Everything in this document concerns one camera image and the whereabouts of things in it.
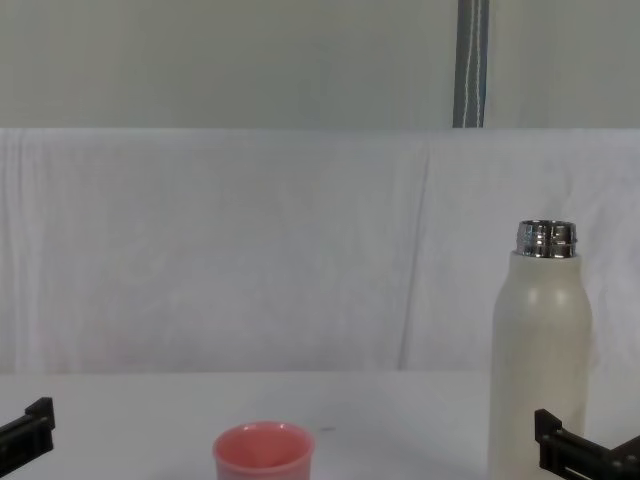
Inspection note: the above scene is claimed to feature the cream vacuum bottle steel neck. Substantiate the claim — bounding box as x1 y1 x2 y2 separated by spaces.
487 219 594 480

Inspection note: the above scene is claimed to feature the white table cloth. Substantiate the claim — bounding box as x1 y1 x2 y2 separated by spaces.
0 370 640 480

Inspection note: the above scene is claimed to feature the pink cup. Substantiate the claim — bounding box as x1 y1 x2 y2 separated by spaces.
211 420 317 480

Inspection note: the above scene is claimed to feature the white draped backdrop cloth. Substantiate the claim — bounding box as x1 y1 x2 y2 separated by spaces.
0 126 640 375

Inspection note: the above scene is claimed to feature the grey striped post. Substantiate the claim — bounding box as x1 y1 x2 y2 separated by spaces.
452 0 491 130

